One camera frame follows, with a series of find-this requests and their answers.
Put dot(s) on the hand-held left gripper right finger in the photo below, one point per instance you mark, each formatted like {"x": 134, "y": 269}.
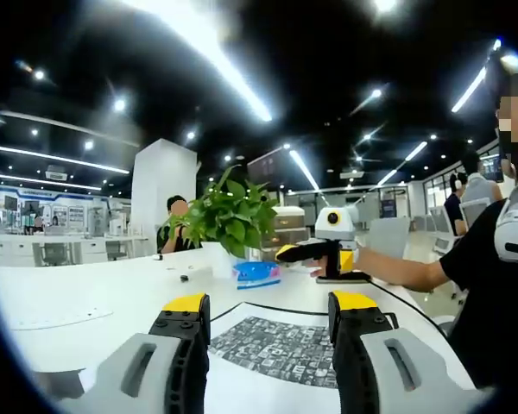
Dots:
{"x": 384, "y": 371}

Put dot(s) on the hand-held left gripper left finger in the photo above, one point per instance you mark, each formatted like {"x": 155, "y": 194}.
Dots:
{"x": 138, "y": 371}

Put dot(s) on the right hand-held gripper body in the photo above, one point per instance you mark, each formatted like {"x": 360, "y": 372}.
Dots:
{"x": 334, "y": 228}

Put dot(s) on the person's right hand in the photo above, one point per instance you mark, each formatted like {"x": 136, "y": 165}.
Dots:
{"x": 317, "y": 272}

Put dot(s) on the black flat pad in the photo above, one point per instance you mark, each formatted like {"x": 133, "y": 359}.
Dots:
{"x": 345, "y": 278}

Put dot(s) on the beige cabinet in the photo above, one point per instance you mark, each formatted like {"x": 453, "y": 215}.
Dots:
{"x": 291, "y": 226}

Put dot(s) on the white office chair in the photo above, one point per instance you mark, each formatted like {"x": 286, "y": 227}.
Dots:
{"x": 388, "y": 237}
{"x": 475, "y": 213}

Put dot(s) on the blue plastic packet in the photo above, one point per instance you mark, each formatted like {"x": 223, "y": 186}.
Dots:
{"x": 257, "y": 274}

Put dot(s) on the green potted plant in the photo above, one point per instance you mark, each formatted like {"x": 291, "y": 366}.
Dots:
{"x": 226, "y": 220}

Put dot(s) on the person in black shirt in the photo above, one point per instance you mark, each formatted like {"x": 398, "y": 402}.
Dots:
{"x": 488, "y": 310}

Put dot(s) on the grey office chair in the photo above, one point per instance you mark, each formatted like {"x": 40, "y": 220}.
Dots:
{"x": 54, "y": 253}

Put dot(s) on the white square pillar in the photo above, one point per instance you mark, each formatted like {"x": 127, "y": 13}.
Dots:
{"x": 162, "y": 194}

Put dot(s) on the white worn chest device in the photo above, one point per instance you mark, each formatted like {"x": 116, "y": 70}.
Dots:
{"x": 516, "y": 233}

